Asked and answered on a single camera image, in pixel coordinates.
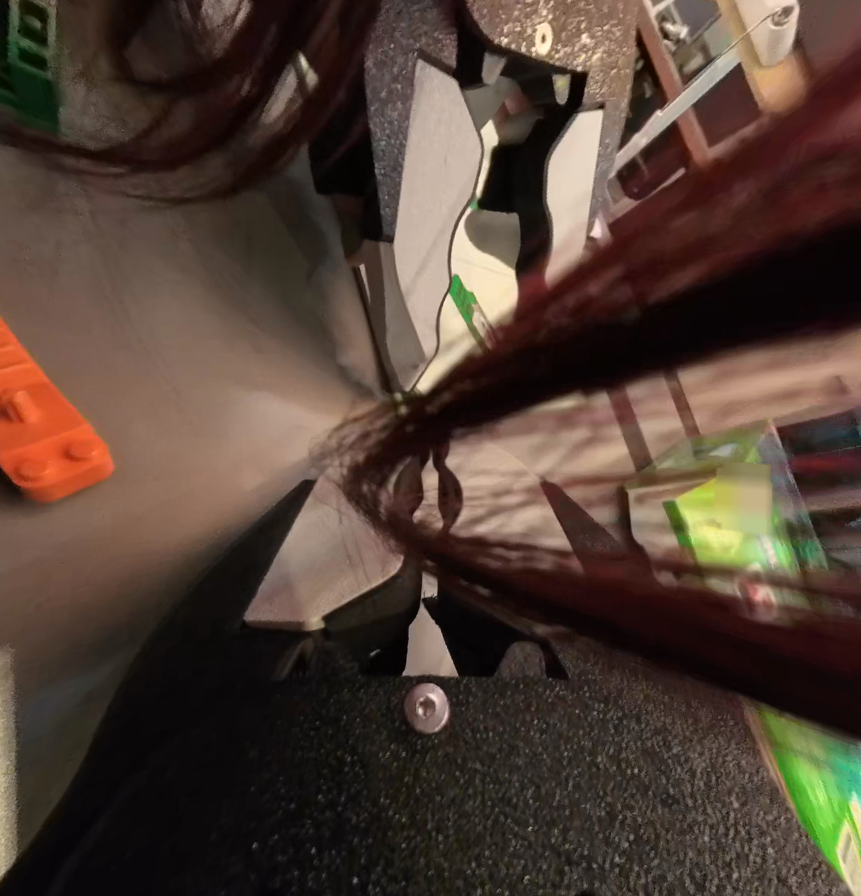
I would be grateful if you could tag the green toy box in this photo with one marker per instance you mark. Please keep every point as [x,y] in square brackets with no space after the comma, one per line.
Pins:
[815,791]
[738,539]

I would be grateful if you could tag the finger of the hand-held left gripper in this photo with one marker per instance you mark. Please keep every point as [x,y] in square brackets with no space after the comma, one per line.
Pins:
[577,168]
[430,175]

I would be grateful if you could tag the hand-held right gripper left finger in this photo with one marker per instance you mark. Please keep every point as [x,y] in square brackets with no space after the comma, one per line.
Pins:
[318,560]

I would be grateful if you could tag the white stand with tan band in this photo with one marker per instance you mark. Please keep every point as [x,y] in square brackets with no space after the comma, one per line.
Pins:
[780,24]

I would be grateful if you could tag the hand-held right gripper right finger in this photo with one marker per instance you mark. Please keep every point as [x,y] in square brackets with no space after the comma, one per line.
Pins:
[500,490]

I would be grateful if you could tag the person's dark red hair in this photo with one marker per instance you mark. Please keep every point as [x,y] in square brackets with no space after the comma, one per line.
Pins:
[682,315]

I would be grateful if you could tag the green brick build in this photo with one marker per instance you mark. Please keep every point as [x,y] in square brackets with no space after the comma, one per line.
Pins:
[17,70]

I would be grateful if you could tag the brick instruction booklet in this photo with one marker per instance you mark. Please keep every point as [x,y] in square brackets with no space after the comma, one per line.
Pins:
[493,245]

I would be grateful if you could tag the grey desk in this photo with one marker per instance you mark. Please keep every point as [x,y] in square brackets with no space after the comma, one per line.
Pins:
[157,315]

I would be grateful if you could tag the orange brick separator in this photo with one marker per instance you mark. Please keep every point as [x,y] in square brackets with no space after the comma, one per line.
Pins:
[31,434]

